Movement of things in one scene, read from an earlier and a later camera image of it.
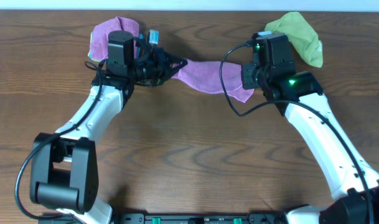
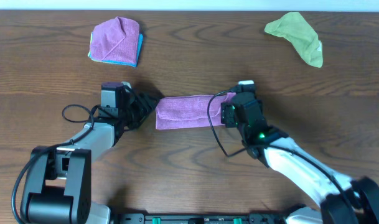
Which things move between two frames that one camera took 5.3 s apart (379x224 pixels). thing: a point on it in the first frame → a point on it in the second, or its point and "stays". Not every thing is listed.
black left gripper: x=165 y=71 → x=146 y=105
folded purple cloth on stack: x=99 y=45 stays
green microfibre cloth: x=294 y=25 stays
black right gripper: x=247 y=82 → x=226 y=115
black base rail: x=201 y=218 stays
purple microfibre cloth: x=204 y=76 → x=175 y=111
